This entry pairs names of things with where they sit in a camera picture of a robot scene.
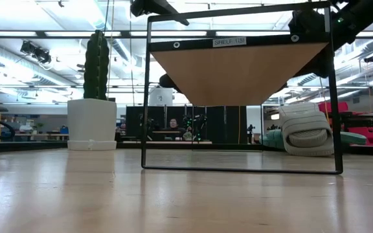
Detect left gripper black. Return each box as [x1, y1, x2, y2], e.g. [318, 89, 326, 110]
[130, 0, 190, 26]

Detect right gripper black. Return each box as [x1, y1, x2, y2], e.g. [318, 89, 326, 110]
[295, 43, 332, 78]

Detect white grey slide sandal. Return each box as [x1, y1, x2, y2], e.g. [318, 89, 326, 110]
[278, 102, 335, 157]

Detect black slide sandal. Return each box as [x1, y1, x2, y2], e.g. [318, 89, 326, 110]
[159, 73, 183, 94]

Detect black frame wooden board shelf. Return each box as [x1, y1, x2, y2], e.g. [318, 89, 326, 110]
[141, 1, 344, 175]

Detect white background box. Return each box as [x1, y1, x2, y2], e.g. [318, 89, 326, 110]
[148, 87, 174, 107]

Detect red and black tool cart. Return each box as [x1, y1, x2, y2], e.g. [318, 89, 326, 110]
[317, 102, 373, 147]

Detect black background tripod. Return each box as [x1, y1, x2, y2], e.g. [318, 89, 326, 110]
[246, 124, 256, 145]

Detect tall green cactus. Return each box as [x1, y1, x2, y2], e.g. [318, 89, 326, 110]
[82, 29, 111, 100]

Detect person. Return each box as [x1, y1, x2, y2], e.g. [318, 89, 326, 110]
[162, 118, 187, 141]

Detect black partition panels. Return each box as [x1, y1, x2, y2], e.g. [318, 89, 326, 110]
[125, 105, 248, 145]

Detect white plant pot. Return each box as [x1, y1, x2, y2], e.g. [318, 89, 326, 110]
[67, 98, 118, 142]

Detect black ceiling device cluster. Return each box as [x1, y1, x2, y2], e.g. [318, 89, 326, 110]
[19, 40, 52, 65]

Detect white pot saucer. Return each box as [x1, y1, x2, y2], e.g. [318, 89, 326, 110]
[67, 139, 118, 151]

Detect background wooden desk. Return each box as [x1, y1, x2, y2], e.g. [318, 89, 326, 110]
[11, 131, 69, 142]

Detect black table border strip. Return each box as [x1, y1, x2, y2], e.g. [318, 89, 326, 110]
[0, 141, 373, 157]

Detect thin yellow hanging cable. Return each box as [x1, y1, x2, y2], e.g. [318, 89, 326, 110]
[319, 77, 330, 122]

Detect thin pale hanging cord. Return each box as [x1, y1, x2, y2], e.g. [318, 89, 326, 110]
[106, 0, 115, 100]

